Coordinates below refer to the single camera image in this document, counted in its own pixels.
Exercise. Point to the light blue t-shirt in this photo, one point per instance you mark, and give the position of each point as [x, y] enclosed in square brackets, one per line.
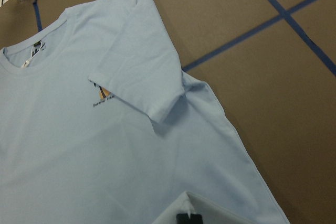
[99, 124]

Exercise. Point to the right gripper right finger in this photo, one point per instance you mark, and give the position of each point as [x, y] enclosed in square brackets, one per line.
[196, 218]

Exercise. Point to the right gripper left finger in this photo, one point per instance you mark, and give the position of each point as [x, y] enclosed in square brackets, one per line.
[183, 217]

